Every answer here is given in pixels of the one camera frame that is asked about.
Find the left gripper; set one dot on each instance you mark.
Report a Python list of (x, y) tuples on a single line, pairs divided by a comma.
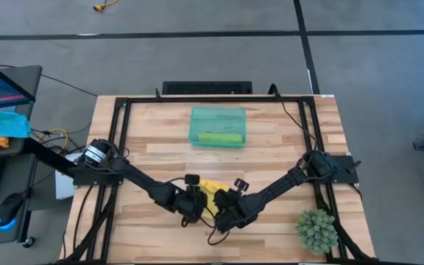
[(193, 204)]

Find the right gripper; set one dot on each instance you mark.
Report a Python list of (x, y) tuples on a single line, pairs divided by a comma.
[(226, 210)]

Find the yellow microfiber towel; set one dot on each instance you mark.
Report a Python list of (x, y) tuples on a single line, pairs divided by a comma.
[(212, 187)]

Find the green microfiber towel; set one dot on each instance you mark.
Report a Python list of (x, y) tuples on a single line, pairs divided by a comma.
[(221, 138)]

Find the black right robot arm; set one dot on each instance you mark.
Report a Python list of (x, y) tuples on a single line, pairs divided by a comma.
[(282, 184)]

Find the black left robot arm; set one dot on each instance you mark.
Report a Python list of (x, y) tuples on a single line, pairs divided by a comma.
[(138, 176)]

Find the teal translucent plastic basket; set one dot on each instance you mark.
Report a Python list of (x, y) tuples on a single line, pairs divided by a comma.
[(217, 119)]

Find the green artificial plant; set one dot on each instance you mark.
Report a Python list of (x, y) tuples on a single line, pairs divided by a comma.
[(317, 232)]

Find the black perforated box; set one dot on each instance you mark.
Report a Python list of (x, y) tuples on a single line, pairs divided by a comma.
[(206, 88)]

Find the white box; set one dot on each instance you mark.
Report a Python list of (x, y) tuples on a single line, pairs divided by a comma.
[(64, 187)]

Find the black stand bar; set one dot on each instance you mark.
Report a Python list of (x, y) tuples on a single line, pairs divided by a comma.
[(46, 154)]

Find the black caster wheel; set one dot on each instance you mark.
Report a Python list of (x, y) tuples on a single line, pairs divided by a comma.
[(28, 241)]

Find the black computer mouse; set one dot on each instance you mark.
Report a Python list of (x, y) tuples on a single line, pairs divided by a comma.
[(9, 210)]

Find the grey side desk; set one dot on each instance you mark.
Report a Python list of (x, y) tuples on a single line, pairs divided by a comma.
[(24, 79)]

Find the blue cloth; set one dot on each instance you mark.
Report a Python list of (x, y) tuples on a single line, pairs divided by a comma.
[(2, 125)]

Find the black metal table frame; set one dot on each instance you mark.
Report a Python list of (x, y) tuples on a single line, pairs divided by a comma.
[(212, 99)]

